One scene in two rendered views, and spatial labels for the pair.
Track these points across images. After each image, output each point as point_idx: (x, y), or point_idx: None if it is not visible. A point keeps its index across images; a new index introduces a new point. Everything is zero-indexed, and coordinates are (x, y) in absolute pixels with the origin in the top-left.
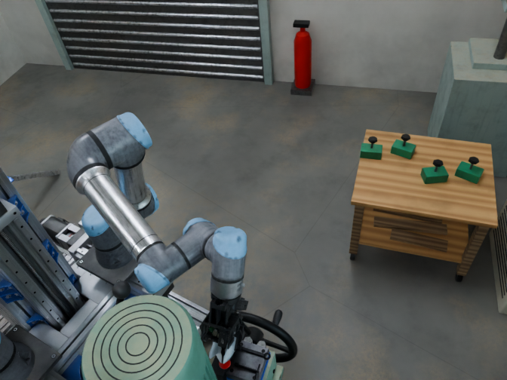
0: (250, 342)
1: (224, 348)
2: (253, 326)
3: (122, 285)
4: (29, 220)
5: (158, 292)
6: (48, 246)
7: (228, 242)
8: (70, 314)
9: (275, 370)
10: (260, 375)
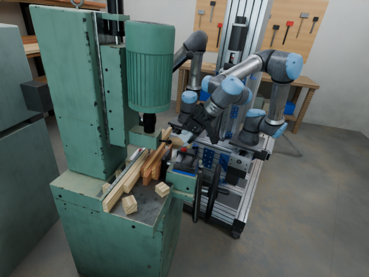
0: (200, 167)
1: (192, 151)
2: None
3: (190, 51)
4: None
5: (234, 163)
6: (236, 109)
7: (228, 76)
8: None
9: (189, 193)
10: (178, 166)
